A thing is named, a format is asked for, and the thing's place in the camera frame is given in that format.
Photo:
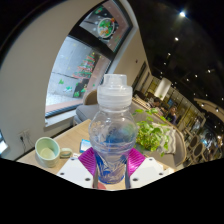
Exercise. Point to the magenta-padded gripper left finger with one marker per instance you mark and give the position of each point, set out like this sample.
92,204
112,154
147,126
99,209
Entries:
71,171

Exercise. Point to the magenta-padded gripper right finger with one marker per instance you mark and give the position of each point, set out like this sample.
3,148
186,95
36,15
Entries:
150,170

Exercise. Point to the clear bottle with blue label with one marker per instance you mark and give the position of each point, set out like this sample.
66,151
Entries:
113,133

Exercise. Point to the small blue and white box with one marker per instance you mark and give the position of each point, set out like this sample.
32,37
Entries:
85,145

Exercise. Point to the pale green mug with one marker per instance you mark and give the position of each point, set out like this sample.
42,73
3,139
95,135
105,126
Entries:
46,153

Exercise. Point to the green potted plant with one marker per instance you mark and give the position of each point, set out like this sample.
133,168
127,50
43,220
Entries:
151,133

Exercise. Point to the grey chevron cushion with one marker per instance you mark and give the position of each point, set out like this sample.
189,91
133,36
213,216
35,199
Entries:
173,140

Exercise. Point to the group of dining chairs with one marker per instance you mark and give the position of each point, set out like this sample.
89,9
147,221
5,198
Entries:
203,148

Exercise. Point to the person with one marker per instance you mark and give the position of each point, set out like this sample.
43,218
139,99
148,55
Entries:
172,115
156,105

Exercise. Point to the white round pillar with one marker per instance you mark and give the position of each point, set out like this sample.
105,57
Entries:
162,88

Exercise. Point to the window with tree decals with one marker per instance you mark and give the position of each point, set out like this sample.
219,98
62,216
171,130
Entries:
71,76

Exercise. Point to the ceiling spot lights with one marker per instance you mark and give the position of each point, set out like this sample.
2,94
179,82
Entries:
182,14

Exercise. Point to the white wall socket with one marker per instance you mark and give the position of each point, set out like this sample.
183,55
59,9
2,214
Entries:
23,136

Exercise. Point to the food picture wall poster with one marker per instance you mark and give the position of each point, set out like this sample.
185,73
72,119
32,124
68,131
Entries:
106,26

